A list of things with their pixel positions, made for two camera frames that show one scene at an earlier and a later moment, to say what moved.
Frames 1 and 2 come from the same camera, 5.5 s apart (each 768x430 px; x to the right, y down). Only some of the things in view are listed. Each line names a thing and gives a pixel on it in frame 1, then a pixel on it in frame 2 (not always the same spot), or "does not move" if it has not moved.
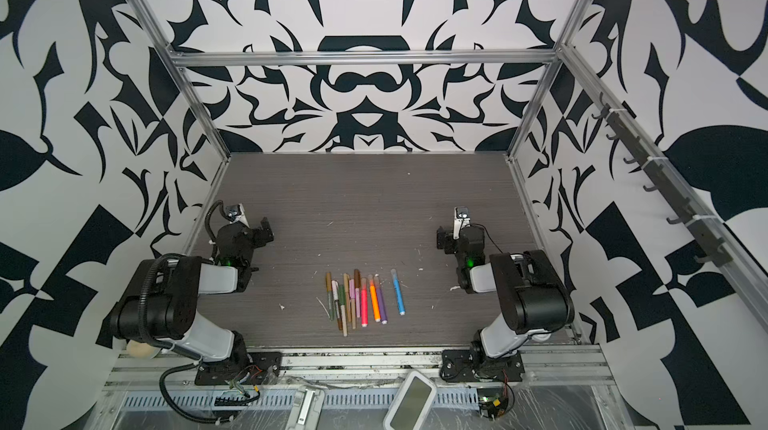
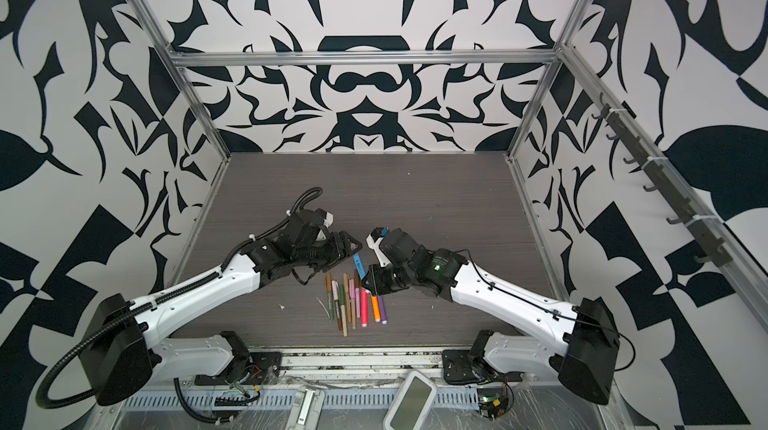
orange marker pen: (375, 306) does not move
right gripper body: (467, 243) → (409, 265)
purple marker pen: (383, 312) does not move
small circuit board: (492, 402) does not move
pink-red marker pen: (364, 302) does not move
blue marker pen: (399, 293) → (359, 266)
